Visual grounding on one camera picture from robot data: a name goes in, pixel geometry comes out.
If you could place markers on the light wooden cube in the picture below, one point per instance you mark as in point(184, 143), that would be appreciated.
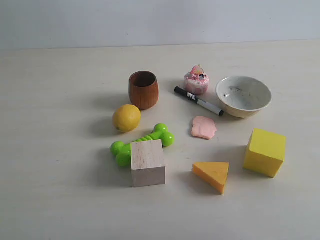
point(148, 166)

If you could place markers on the yellow lemon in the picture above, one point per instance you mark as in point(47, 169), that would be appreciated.
point(126, 118)

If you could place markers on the pink toy slice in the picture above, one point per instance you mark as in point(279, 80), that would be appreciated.
point(203, 127)

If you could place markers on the yellow cube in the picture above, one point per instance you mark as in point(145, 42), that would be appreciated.
point(265, 152)

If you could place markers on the green plastic bone toy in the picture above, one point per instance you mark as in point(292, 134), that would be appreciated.
point(122, 151)

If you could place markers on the pink cake toy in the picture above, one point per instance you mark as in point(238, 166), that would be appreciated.
point(196, 81)

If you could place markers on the orange cheese wedge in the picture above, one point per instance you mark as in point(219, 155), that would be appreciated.
point(214, 173)

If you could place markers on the black white marker pen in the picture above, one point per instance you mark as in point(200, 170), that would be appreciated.
point(193, 98)

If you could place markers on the brown wooden cup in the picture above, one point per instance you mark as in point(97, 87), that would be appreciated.
point(143, 89)

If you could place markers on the white ceramic bowl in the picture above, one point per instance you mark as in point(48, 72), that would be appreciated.
point(243, 96)

